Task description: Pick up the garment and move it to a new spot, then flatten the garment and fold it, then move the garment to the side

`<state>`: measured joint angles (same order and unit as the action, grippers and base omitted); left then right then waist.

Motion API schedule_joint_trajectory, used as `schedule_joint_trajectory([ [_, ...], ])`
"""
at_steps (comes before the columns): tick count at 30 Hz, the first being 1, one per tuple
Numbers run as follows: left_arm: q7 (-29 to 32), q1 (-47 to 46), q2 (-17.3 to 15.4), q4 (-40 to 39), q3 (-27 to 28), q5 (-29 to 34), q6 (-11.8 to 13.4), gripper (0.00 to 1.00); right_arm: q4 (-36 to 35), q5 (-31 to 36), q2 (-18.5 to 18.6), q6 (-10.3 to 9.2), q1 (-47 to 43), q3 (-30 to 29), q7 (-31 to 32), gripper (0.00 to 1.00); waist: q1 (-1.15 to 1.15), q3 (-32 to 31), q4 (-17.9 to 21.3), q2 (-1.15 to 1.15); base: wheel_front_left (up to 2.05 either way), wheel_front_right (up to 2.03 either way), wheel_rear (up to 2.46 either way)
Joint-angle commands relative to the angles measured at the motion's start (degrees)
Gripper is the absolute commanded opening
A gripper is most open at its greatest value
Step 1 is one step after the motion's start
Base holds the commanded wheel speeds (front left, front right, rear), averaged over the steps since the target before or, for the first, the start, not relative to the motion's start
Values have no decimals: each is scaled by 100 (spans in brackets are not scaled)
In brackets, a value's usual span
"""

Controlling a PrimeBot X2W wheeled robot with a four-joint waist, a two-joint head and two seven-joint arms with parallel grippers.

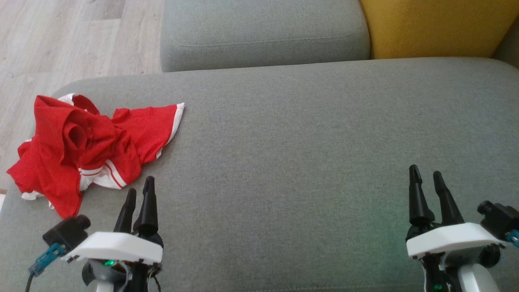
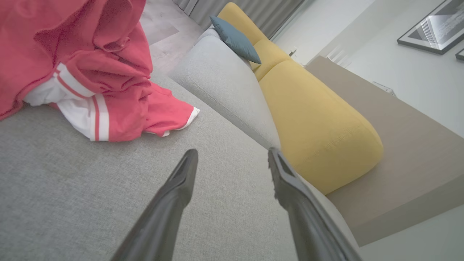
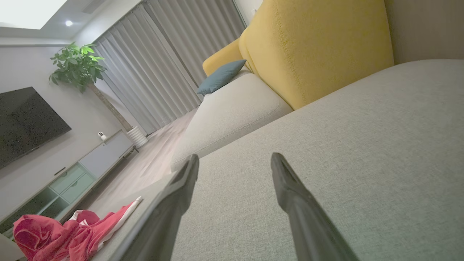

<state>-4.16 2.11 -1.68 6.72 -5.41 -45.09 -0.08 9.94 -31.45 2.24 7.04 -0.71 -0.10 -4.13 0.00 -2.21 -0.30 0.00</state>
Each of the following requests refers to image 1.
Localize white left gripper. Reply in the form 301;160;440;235
65;176;163;292

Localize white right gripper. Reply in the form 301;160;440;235
405;164;506;292

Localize red basketball jersey number 23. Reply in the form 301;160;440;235
6;122;142;219

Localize grey sofa chaise cushion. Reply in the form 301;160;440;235
0;57;519;292

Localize yellow sofa back cushion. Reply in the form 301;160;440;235
358;0;519;60

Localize grey sofa seat cushion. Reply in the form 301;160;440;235
160;0;371;73

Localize left camera cable teal plug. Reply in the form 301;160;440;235
25;243;68;292

